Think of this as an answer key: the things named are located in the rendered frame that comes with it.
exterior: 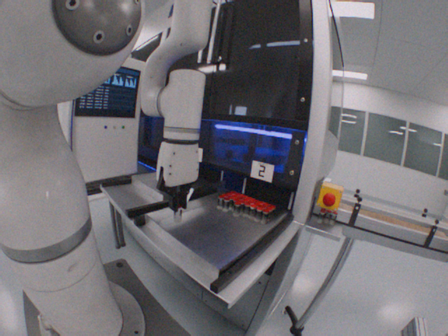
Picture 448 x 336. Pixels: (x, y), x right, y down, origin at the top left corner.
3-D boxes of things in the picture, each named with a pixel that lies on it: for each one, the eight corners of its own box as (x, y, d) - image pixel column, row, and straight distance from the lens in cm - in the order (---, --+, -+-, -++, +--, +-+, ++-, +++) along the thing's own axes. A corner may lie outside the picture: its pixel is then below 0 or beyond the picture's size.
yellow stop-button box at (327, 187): (319, 199, 67) (324, 180, 66) (338, 205, 67) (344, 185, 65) (316, 206, 60) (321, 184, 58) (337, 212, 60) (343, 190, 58)
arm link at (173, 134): (185, 127, 49) (185, 138, 49) (157, 126, 44) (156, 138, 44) (208, 129, 43) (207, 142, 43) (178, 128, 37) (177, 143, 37)
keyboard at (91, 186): (134, 176, 120) (134, 173, 119) (146, 182, 109) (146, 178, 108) (74, 188, 106) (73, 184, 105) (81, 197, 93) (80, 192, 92)
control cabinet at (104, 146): (125, 167, 144) (135, 63, 147) (138, 173, 129) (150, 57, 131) (61, 178, 129) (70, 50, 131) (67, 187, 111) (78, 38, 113)
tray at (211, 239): (223, 199, 73) (224, 190, 71) (284, 222, 62) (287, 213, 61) (145, 225, 52) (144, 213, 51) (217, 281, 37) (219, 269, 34)
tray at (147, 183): (188, 173, 102) (188, 167, 102) (225, 187, 86) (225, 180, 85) (131, 183, 85) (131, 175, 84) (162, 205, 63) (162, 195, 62)
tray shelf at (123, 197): (182, 175, 106) (183, 171, 106) (304, 220, 72) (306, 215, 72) (100, 188, 86) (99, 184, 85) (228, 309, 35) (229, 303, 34)
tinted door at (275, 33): (208, 113, 82) (224, 4, 104) (308, 122, 61) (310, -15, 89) (208, 113, 82) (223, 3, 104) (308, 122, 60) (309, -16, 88)
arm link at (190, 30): (143, 1, 52) (134, 118, 46) (206, -13, 45) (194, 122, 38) (162, 12, 59) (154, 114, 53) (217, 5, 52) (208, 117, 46)
